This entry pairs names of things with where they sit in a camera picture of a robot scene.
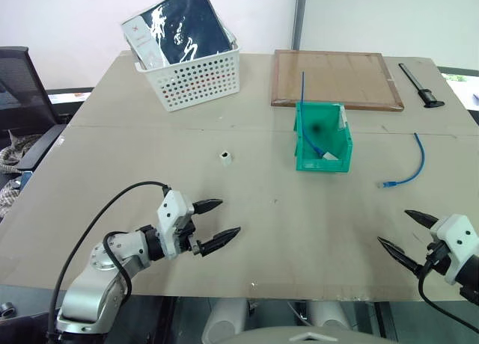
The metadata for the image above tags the black mesh office chair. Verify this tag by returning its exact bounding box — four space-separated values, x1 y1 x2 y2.
0 46 74 173

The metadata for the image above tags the short blue Ethernet cable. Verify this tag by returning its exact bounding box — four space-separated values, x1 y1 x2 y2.
376 132 427 190

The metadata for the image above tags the black caliper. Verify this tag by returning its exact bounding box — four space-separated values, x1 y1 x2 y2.
397 62 446 109

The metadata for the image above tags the green plastic storage bin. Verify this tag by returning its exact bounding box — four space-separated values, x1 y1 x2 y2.
292 100 355 173

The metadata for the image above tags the wooden framed board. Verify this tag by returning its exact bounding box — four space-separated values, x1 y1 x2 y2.
270 49 406 113

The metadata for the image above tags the dark blue white-printed book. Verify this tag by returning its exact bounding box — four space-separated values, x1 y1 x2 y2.
120 0 238 70

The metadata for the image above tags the grey robot body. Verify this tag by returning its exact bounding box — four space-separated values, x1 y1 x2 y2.
224 323 379 344

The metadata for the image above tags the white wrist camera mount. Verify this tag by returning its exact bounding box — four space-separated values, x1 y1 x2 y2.
429 213 479 286
156 189 196 261

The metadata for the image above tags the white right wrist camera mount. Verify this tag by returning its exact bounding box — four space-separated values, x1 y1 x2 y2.
429 213 479 286

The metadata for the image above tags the white rounded robot leg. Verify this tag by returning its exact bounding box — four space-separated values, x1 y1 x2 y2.
201 298 251 344
309 300 353 331

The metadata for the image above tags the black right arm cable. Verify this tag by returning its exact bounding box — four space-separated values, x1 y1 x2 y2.
417 252 479 337

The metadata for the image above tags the short black left arm cable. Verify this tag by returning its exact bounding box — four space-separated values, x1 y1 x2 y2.
102 230 133 304

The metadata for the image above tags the grey window frame post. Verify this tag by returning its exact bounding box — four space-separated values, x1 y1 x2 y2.
290 0 309 51

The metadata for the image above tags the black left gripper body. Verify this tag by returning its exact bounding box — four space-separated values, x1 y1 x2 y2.
172 213 200 255

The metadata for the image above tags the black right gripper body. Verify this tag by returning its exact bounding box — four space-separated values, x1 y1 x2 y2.
423 239 457 277

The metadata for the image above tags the white perforated plastic basket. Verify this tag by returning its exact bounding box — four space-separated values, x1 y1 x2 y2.
133 31 242 114

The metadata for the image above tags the patterned grey cloth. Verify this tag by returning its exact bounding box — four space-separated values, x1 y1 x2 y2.
0 129 43 222

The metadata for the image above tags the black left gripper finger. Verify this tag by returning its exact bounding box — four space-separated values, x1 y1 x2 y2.
196 227 242 257
192 198 225 216

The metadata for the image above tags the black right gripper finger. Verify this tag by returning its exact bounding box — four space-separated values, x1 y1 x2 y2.
376 236 427 278
403 209 440 231

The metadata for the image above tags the white printed paper sheet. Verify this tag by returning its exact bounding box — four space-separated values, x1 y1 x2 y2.
47 90 94 105

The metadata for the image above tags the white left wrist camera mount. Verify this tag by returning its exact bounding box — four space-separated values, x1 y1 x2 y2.
156 189 196 261

